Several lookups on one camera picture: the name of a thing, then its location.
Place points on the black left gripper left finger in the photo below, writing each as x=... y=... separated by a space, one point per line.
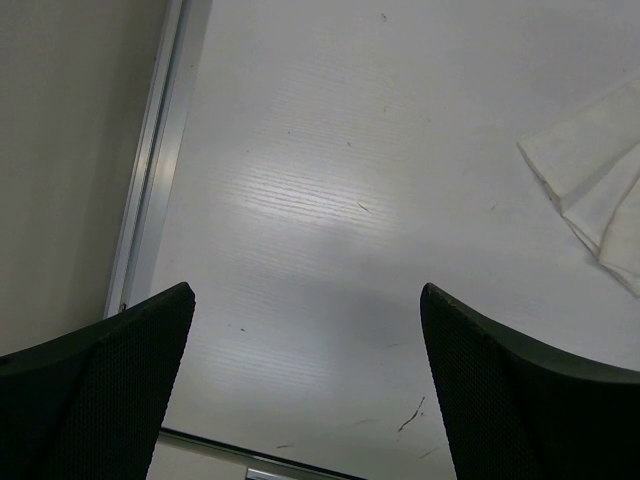
x=90 y=404

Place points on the white pleated skirt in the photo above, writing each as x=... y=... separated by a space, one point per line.
x=588 y=164

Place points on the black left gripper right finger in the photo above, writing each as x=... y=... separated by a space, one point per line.
x=514 y=407

